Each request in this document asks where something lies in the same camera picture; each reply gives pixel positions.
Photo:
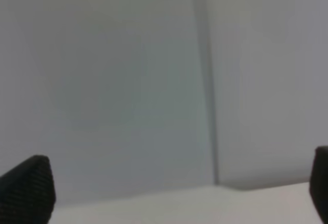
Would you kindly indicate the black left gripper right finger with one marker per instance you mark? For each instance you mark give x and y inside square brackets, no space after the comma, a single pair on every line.
[318,182]

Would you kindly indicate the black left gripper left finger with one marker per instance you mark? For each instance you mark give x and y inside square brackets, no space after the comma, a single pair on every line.
[28,192]

